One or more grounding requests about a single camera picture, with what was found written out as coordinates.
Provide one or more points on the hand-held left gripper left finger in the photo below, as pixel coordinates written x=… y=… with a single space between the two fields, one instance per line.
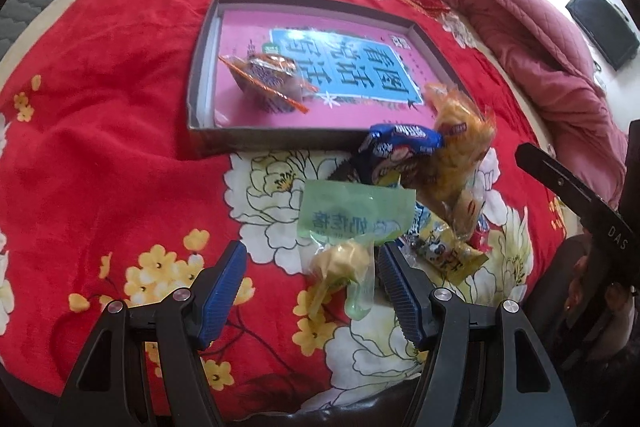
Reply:
x=223 y=292

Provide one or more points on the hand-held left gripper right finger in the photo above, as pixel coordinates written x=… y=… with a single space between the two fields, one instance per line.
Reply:
x=400 y=302

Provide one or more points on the yellow cow-print snack packet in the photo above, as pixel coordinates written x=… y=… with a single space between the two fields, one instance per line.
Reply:
x=445 y=252

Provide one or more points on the green candy packet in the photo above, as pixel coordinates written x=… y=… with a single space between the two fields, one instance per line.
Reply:
x=350 y=207

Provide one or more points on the red snack packet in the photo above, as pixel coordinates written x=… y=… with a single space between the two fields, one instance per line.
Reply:
x=484 y=234

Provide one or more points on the orange snack packet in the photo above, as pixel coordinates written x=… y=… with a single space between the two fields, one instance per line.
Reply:
x=470 y=209

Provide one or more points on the brown chocolate bar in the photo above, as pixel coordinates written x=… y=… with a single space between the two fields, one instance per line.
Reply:
x=344 y=169

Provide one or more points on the shallow cardboard box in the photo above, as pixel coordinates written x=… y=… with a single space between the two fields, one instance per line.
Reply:
x=250 y=139

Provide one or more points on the blue cookie packet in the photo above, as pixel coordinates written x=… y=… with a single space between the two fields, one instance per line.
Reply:
x=400 y=147

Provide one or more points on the clear yellow cake packet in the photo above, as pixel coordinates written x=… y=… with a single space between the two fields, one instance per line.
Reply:
x=455 y=152

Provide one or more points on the orange-trimmed clear snack packet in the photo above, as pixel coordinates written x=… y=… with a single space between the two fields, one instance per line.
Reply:
x=270 y=79

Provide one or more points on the person's right hand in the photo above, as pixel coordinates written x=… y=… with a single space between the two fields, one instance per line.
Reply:
x=620 y=309

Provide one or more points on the red floral blanket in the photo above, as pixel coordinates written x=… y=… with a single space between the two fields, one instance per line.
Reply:
x=100 y=132

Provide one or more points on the black television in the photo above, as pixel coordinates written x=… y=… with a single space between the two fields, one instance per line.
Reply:
x=600 y=24

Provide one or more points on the pink quilt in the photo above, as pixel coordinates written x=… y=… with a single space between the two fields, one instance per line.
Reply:
x=525 y=32

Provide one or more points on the pink book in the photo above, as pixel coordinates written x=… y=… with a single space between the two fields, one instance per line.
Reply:
x=240 y=32

